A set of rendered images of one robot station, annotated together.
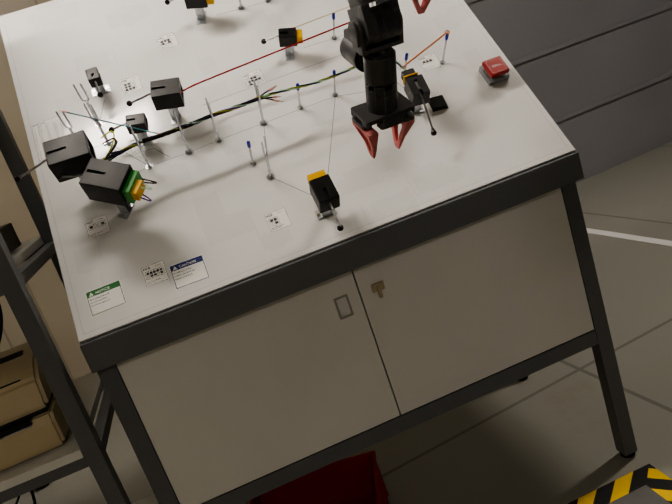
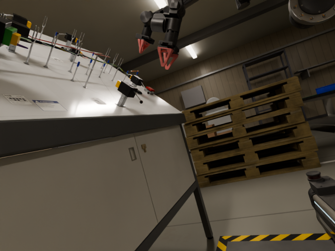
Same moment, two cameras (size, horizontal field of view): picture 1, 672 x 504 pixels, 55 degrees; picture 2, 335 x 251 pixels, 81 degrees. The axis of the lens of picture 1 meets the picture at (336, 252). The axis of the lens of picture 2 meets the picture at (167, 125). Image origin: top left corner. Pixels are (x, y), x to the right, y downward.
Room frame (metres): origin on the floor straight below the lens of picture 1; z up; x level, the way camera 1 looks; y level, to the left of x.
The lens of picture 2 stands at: (0.80, 0.58, 0.75)
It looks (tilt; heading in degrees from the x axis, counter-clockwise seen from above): 3 degrees up; 304
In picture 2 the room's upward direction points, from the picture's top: 16 degrees counter-clockwise
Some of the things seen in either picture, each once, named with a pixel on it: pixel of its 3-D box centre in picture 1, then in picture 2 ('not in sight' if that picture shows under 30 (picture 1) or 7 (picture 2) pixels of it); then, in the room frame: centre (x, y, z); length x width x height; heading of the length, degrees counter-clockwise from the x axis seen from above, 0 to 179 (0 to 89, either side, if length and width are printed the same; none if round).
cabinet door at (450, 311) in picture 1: (479, 299); (170, 162); (1.44, -0.29, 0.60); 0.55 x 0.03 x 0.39; 100
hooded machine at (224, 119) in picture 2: not in sight; (220, 120); (2.96, -5.54, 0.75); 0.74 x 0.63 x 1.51; 16
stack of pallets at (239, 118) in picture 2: not in sight; (241, 133); (1.54, -2.19, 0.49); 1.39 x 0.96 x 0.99; 16
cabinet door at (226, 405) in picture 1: (266, 388); (95, 207); (1.35, 0.25, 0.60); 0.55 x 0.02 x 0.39; 100
